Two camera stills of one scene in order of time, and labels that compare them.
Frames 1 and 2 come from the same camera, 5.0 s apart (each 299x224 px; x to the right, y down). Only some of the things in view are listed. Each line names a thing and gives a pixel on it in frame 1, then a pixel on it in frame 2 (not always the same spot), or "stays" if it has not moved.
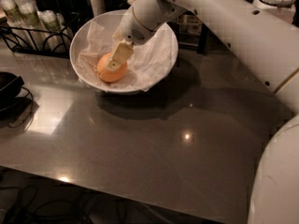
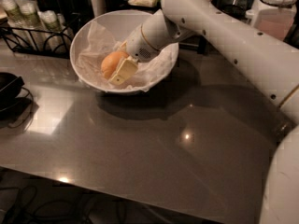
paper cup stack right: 55,34 stays
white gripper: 132,29 → 137,45
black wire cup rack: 46,43 stays
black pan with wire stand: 16,102 stays
